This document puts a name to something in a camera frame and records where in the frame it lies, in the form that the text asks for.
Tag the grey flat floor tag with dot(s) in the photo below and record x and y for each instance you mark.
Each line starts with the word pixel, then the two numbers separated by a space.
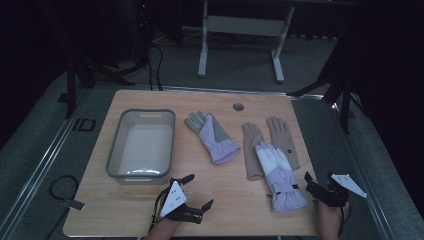
pixel 73 204

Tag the silver floor rail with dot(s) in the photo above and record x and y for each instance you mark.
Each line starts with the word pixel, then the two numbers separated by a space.
pixel 356 160
pixel 36 170

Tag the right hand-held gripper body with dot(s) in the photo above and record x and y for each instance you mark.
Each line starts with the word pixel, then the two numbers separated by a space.
pixel 336 191

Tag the grey round table grommet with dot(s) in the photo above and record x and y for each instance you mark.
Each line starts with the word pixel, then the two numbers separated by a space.
pixel 238 107

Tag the purple and white ski glove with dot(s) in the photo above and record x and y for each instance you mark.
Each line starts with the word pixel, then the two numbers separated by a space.
pixel 278 176

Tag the person's left hand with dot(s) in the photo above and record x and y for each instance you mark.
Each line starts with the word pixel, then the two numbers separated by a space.
pixel 164 229

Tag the purple glove with grey palm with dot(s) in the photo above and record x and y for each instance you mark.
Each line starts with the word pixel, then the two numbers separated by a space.
pixel 213 138

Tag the white metal desk frame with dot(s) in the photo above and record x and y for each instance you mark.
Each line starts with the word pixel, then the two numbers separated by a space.
pixel 245 26

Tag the person's right hand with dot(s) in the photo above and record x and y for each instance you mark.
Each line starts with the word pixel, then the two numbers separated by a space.
pixel 328 220

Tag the beige glove with black button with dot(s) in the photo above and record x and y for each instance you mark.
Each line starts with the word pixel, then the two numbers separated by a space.
pixel 282 136

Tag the black tripod stand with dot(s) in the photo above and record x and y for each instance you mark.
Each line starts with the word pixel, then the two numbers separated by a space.
pixel 336 83
pixel 83 75

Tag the plain beige knit glove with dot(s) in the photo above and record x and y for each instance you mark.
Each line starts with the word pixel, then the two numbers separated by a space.
pixel 250 146

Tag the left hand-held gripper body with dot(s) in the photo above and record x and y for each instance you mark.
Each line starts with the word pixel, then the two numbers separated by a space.
pixel 173 199

